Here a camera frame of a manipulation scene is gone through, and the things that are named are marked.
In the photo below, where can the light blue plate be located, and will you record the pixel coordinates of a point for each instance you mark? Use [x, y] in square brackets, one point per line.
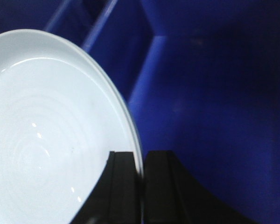
[132, 128]
[58, 122]

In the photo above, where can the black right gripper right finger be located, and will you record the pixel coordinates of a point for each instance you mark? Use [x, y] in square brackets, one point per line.
[173, 196]

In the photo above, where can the large blue crate centre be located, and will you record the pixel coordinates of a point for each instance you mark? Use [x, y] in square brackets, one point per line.
[201, 78]

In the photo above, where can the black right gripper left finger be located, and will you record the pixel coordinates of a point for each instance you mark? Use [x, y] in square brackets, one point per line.
[115, 198]

